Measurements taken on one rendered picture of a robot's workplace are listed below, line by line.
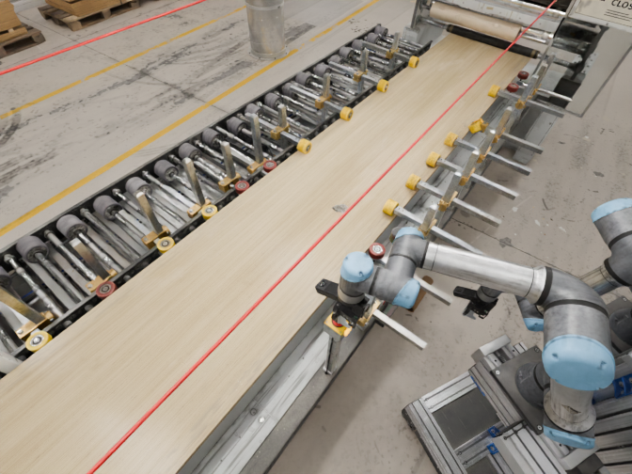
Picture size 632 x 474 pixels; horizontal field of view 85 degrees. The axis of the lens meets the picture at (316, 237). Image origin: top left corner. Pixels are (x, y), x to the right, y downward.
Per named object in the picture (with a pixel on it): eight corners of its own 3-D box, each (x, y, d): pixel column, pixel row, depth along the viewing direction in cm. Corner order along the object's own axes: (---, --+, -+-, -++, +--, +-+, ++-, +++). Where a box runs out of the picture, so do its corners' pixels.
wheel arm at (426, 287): (450, 302, 162) (454, 298, 159) (448, 308, 160) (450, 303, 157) (372, 254, 178) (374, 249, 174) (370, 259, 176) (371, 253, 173)
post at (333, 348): (337, 367, 154) (346, 327, 119) (330, 376, 152) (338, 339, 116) (328, 361, 156) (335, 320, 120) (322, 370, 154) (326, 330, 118)
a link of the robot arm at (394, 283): (426, 263, 85) (384, 249, 87) (417, 302, 78) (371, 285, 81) (418, 280, 91) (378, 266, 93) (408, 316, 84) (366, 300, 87)
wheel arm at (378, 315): (424, 345, 153) (427, 342, 149) (420, 352, 151) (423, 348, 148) (344, 291, 168) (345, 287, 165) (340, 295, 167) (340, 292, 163)
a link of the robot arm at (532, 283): (615, 268, 77) (399, 216, 92) (621, 309, 71) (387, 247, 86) (588, 294, 86) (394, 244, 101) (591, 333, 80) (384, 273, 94)
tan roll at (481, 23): (580, 58, 281) (591, 42, 271) (576, 64, 275) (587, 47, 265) (423, 11, 332) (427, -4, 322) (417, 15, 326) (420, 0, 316)
